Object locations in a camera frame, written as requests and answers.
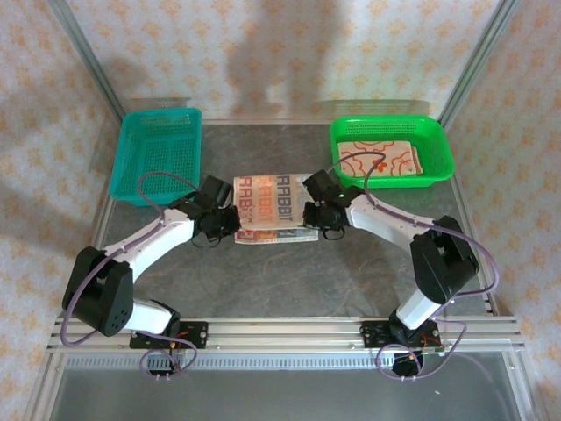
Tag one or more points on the rabbit lettering print towel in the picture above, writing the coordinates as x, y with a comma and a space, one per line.
271, 206

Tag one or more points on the lion and flower print towel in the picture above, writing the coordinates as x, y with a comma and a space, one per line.
394, 155

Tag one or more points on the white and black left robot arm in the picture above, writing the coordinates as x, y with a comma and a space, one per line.
140, 245

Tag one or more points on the teal plastic basket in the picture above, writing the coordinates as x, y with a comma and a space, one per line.
153, 149

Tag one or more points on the bright green plastic basket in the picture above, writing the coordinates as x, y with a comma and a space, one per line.
438, 140

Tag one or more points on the grey metal panel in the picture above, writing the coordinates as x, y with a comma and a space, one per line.
280, 394

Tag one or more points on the aluminium table side rail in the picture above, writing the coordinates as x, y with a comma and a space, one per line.
101, 223
464, 206

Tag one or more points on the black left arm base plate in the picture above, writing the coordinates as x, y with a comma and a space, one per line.
197, 335

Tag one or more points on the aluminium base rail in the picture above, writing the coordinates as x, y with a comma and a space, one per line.
280, 333

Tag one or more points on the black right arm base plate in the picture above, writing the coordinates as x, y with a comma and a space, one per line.
372, 335

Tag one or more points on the aluminium frame post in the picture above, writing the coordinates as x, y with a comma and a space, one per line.
484, 52
84, 52

